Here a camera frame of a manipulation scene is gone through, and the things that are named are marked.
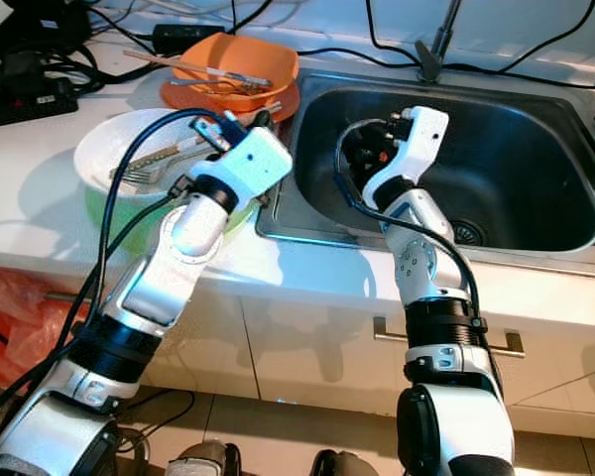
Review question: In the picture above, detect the robot right leg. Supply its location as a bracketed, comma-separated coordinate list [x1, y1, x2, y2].
[312, 451, 388, 476]

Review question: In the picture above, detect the black power adapter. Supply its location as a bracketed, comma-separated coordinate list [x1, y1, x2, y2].
[151, 24, 224, 56]

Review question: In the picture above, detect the robot left leg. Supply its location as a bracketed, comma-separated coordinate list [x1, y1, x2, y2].
[164, 441, 244, 476]

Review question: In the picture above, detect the white kitchen cabinet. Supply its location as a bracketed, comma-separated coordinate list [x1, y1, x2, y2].
[0, 253, 595, 437]

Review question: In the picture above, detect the red plastic bag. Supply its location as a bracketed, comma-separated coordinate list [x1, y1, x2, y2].
[0, 266, 85, 388]

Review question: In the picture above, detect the grey floor fan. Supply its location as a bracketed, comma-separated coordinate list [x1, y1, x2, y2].
[0, 397, 31, 476]

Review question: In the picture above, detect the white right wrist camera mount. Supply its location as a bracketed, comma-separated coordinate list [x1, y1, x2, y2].
[377, 106, 450, 189]

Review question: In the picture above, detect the white ceramic bowl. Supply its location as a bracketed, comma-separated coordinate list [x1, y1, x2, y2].
[74, 107, 239, 204]

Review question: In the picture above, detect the black sink faucet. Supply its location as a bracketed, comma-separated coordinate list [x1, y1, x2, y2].
[416, 0, 467, 82]

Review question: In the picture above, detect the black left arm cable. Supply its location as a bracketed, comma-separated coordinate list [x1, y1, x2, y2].
[0, 107, 229, 437]

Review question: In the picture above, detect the orange plate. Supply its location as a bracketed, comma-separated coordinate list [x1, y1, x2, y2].
[161, 74, 298, 122]

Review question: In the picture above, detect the stainless steel sink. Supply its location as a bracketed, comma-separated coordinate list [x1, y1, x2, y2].
[256, 67, 595, 269]

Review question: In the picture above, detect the orange bowl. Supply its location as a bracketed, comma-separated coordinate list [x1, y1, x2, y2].
[174, 33, 300, 100]

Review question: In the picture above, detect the black electronic box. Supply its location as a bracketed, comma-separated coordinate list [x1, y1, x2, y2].
[0, 0, 90, 53]

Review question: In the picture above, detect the plain wooden chopstick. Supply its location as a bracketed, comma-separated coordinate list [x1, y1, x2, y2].
[149, 50, 274, 85]

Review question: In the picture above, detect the green plate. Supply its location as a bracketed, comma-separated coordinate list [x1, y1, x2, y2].
[84, 183, 264, 257]

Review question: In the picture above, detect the robot leg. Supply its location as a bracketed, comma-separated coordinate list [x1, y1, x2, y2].
[164, 441, 244, 476]
[312, 451, 388, 476]

